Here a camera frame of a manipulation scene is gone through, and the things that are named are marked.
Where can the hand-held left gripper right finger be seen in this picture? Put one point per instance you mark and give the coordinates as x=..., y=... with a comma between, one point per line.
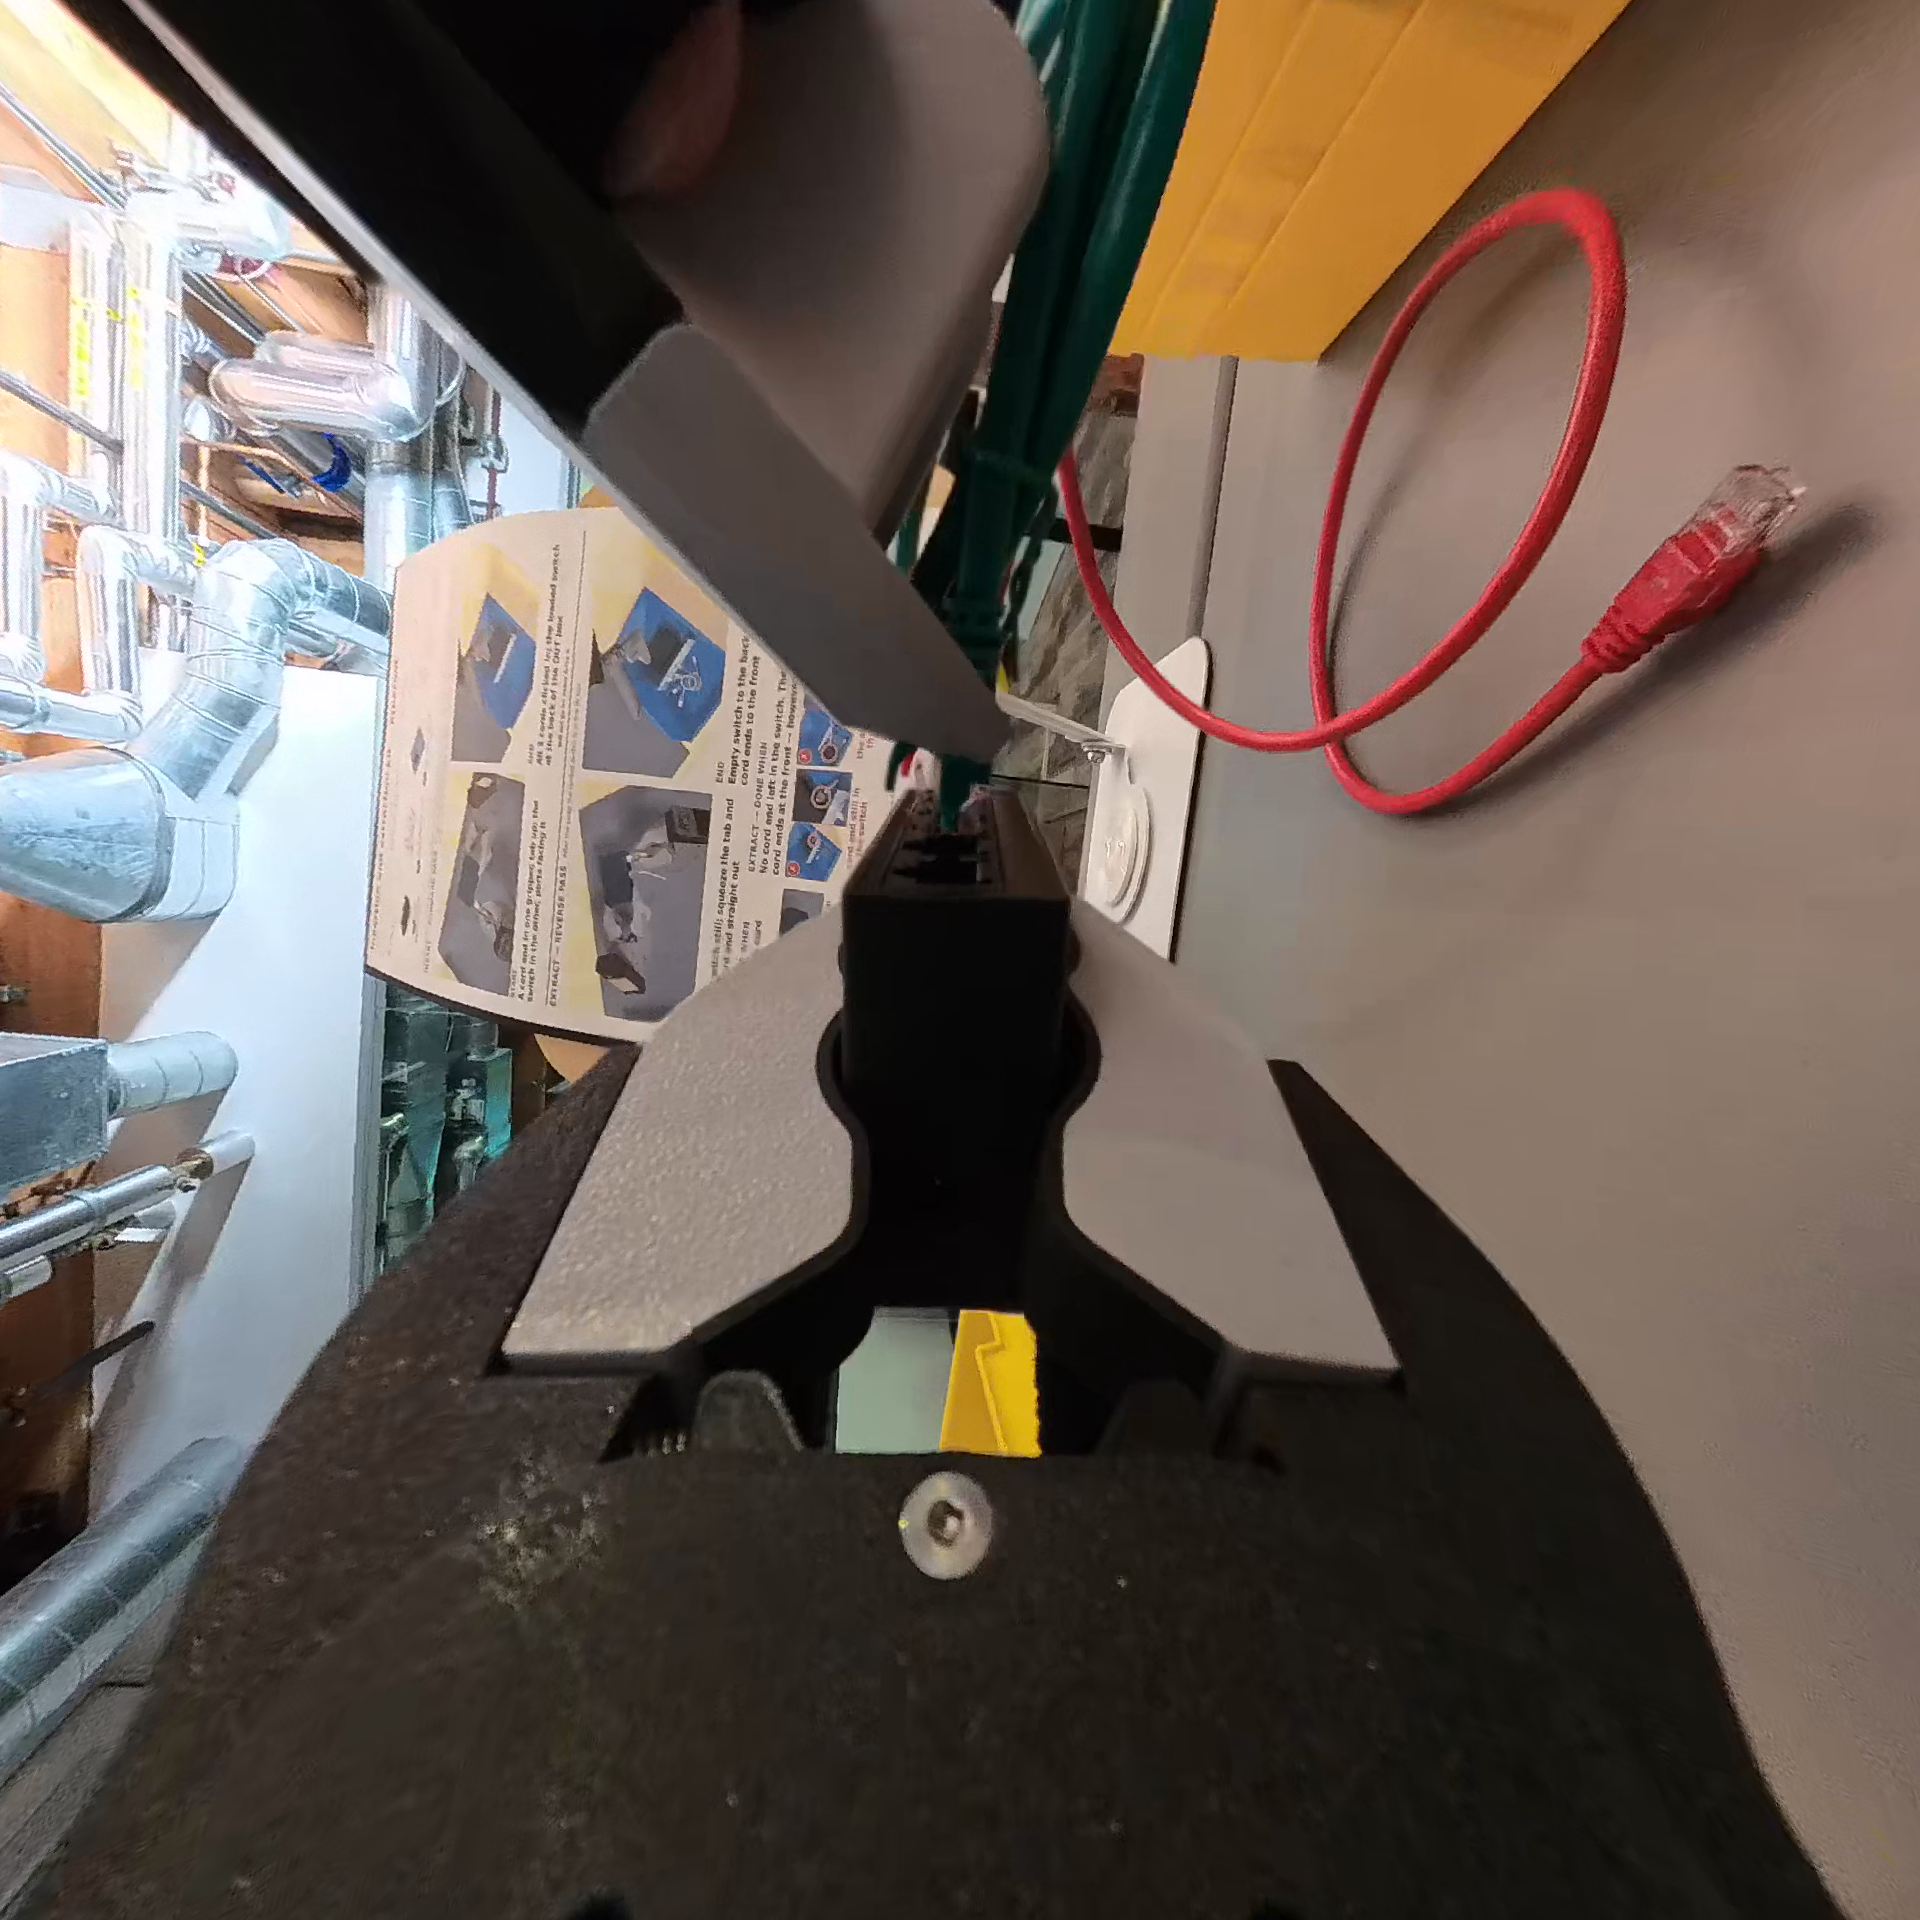
x=1214, y=1199

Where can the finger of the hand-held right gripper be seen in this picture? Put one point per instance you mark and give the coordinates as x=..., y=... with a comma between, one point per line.
x=809, y=599

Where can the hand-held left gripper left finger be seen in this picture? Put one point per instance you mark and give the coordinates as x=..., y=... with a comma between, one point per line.
x=705, y=1185

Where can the black network switch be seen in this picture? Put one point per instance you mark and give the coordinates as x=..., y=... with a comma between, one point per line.
x=944, y=1079

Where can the yellow plastic bin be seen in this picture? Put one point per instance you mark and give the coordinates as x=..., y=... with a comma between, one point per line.
x=990, y=1394
x=1349, y=149

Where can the person's right hand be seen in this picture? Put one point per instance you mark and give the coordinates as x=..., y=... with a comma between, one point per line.
x=667, y=135

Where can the printed instruction sheet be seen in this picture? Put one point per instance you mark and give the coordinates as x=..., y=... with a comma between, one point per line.
x=525, y=749

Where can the cluster of silver pipes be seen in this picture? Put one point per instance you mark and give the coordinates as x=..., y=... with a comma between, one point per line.
x=224, y=674

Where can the grey rectangular duct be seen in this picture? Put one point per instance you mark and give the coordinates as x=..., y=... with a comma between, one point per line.
x=74, y=1103

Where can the round silver duct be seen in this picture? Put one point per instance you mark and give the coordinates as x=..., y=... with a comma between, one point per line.
x=89, y=1590

